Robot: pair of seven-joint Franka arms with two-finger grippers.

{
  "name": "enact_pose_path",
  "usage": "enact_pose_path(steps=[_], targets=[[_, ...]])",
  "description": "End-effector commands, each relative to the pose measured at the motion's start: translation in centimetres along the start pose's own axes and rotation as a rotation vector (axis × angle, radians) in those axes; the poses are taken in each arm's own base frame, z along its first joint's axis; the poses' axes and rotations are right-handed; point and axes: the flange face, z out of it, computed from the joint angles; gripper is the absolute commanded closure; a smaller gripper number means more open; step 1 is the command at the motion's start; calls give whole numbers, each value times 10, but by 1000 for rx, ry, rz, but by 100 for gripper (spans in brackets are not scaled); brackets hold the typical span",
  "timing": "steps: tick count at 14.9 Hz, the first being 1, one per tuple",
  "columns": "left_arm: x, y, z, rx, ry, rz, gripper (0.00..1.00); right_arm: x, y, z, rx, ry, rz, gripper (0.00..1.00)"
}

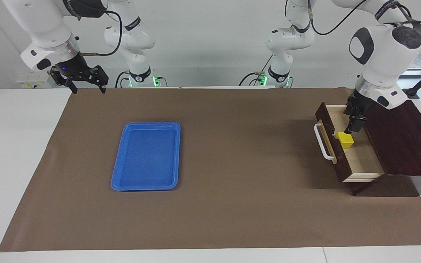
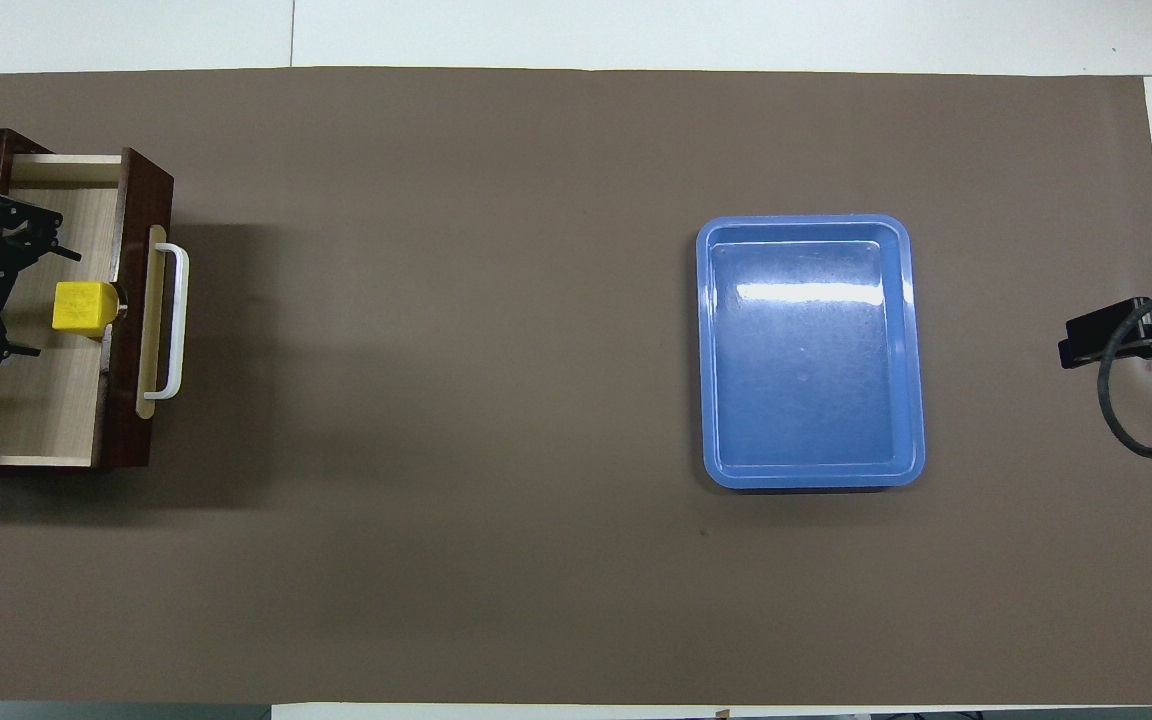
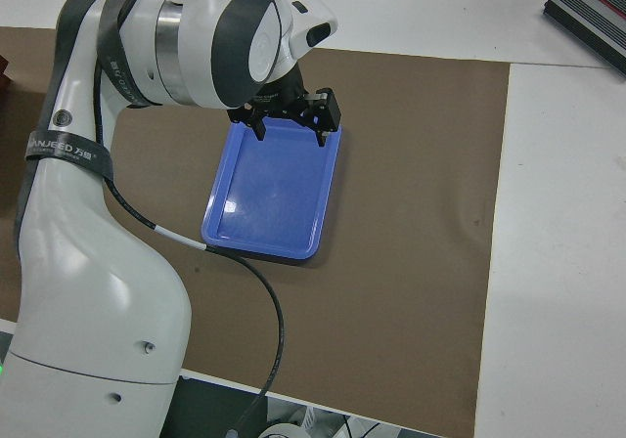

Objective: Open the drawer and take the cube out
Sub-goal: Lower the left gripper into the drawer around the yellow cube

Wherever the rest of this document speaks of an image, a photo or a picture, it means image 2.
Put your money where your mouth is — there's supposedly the brown table mat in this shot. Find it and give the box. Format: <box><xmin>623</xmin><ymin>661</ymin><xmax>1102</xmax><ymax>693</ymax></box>
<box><xmin>0</xmin><ymin>67</ymin><xmax>1152</xmax><ymax>706</ymax></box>

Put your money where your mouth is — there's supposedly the dark wooden drawer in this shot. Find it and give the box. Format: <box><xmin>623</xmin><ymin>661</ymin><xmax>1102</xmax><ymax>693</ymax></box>
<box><xmin>0</xmin><ymin>148</ymin><xmax>175</xmax><ymax>473</ymax></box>

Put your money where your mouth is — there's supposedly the blue plastic tray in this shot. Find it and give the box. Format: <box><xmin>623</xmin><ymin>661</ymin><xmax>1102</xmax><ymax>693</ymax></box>
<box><xmin>695</xmin><ymin>213</ymin><xmax>927</xmax><ymax>491</ymax></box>

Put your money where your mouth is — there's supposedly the white drawer handle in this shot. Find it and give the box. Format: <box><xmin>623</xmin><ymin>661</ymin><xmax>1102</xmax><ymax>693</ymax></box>
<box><xmin>143</xmin><ymin>243</ymin><xmax>190</xmax><ymax>401</ymax></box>

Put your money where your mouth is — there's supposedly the yellow cube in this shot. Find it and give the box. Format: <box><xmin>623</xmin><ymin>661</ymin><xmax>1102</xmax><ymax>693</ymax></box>
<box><xmin>52</xmin><ymin>281</ymin><xmax>117</xmax><ymax>336</ymax></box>

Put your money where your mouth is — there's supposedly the tan handle backplate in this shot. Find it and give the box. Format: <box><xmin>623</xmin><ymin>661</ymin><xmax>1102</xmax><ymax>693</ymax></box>
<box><xmin>136</xmin><ymin>225</ymin><xmax>169</xmax><ymax>419</ymax></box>

